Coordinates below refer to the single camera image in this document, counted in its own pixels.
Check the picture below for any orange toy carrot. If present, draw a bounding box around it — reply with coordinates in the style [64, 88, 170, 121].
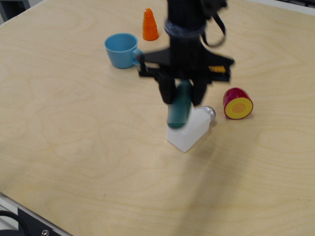
[142, 8, 159, 41]

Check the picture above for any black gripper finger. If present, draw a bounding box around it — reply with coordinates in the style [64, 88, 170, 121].
[191, 79, 212, 106]
[155, 74, 176, 103]

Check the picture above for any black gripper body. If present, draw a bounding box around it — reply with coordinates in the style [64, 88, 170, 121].
[137, 38, 234, 82]

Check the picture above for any white salt shaker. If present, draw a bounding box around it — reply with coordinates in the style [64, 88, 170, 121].
[167, 106, 216, 152]

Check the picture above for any blue plastic cup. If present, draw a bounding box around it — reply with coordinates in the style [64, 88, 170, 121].
[104, 32, 143, 69]

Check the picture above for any red yellow toy fruit half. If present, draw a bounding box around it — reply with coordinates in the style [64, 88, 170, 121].
[223, 88, 253, 119]

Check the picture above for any black cable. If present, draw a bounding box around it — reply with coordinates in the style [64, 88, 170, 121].
[0, 210, 30, 236]

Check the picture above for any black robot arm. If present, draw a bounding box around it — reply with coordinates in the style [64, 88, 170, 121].
[137, 0, 234, 106]

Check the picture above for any black corner bracket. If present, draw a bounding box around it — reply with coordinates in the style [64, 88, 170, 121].
[18, 206, 71, 236]

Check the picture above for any yellow toy corn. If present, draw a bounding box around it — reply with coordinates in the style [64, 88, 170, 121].
[207, 53, 227, 73]

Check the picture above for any aluminium table frame rail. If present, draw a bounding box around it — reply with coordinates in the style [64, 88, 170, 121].
[0, 191, 74, 236]

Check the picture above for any green toy cucumber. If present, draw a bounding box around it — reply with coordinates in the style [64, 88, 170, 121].
[167, 80, 192, 129]

